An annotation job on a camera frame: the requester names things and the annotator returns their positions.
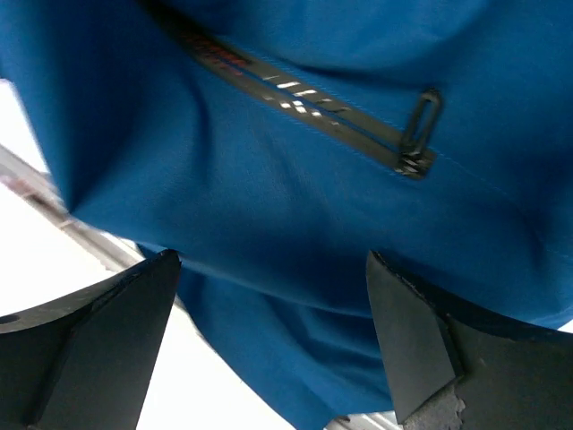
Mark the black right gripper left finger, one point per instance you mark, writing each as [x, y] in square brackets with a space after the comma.
[84, 361]

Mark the blue zip-up jacket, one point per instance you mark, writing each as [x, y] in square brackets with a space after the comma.
[274, 144]

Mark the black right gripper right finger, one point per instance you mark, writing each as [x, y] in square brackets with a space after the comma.
[451, 364]

